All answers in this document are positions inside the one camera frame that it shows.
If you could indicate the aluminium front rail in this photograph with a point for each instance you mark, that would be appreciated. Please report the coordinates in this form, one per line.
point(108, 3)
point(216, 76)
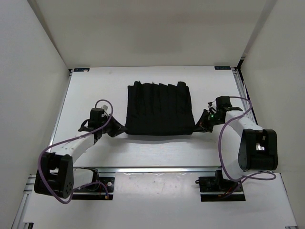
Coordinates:
point(155, 169)

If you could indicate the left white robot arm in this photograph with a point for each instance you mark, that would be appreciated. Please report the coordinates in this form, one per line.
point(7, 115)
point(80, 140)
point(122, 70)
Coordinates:
point(56, 176)

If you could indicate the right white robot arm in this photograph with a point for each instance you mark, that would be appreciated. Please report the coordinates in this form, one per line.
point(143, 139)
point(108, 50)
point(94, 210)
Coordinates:
point(258, 151)

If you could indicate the right blue corner label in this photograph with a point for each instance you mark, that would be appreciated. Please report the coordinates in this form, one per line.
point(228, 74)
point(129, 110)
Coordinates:
point(222, 68)

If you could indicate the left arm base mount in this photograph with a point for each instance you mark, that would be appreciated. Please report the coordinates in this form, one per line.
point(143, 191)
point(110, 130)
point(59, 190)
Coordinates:
point(104, 190)

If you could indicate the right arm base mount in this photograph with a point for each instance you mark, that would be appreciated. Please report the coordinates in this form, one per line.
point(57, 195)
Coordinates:
point(217, 189)

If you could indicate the left blue corner label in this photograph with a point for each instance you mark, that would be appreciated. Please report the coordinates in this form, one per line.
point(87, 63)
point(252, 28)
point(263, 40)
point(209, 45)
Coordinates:
point(81, 69)

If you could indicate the blue corner label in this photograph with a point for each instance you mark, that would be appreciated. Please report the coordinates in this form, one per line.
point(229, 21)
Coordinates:
point(81, 69)
point(222, 68)

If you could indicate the black skirt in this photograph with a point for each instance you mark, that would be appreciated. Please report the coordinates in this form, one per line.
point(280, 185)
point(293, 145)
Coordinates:
point(159, 109)

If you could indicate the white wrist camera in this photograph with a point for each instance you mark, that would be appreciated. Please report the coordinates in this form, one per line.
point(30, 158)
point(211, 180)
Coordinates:
point(104, 108)
point(212, 107)

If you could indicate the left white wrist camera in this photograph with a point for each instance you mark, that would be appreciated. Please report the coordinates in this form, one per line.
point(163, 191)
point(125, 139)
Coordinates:
point(104, 108)

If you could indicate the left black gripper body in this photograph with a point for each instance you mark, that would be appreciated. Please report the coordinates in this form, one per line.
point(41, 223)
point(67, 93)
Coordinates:
point(111, 128)

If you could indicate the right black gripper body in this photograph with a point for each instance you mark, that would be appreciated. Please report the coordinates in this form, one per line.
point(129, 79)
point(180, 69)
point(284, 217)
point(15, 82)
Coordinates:
point(213, 118)

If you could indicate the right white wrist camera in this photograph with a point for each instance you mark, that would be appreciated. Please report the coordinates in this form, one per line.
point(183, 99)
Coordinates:
point(212, 107)

